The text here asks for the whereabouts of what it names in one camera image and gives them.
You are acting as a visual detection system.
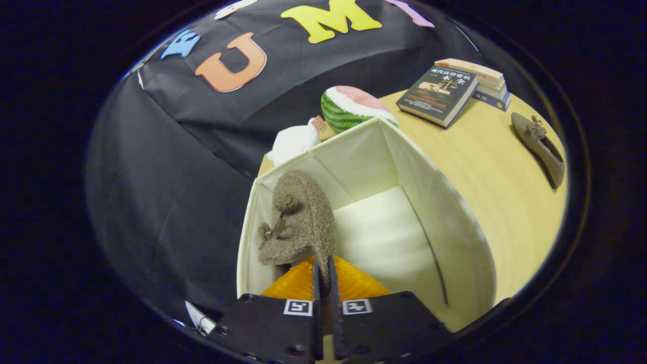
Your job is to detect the blue cover book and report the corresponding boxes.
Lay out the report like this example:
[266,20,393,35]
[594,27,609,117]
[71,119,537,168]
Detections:
[473,91,511,112]

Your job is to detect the white paper sheet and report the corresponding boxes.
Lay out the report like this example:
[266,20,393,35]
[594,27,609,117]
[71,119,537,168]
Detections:
[184,301,215,334]

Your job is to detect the brown fuzzy shoe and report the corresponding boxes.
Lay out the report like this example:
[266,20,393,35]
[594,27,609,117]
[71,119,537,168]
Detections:
[511,112,565,189]
[258,170,337,284]

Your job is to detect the white cover book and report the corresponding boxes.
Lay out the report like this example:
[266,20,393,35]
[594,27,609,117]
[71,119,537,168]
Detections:
[475,82,507,100]

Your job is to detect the white plush toy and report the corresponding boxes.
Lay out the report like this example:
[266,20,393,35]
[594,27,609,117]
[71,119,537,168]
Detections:
[267,119,324,167]

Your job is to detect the cream fabric storage box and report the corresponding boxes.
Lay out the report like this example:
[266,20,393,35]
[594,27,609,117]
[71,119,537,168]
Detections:
[237,117,497,334]

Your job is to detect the black cover book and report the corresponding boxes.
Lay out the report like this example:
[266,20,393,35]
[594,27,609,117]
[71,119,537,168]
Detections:
[396,66,479,129]

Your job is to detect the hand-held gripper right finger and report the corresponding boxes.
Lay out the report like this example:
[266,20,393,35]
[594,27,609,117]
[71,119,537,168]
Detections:
[329,255,450,362]

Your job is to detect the black backdrop cloth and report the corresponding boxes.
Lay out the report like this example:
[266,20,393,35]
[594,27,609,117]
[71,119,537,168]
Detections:
[86,0,486,324]

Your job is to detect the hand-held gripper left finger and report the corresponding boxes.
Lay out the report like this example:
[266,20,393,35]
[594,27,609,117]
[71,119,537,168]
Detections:
[210,255,324,362]

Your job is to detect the watermelon slice plush toy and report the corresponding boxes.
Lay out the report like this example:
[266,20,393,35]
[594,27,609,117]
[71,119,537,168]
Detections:
[321,85,399,134]

